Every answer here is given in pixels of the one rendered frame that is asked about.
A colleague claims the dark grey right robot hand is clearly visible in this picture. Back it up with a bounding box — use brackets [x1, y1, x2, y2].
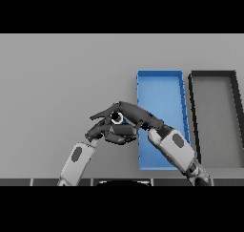
[89, 100, 166, 132]

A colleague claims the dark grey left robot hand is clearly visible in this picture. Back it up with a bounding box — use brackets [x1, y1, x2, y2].
[84, 117, 140, 146]

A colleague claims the blue pipe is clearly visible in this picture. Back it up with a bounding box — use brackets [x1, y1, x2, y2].
[110, 111, 131, 126]

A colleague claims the blue bin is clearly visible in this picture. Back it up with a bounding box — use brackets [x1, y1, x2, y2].
[135, 70, 192, 171]

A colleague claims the dark grey bin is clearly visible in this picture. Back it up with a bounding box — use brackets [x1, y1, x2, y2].
[187, 70, 244, 169]

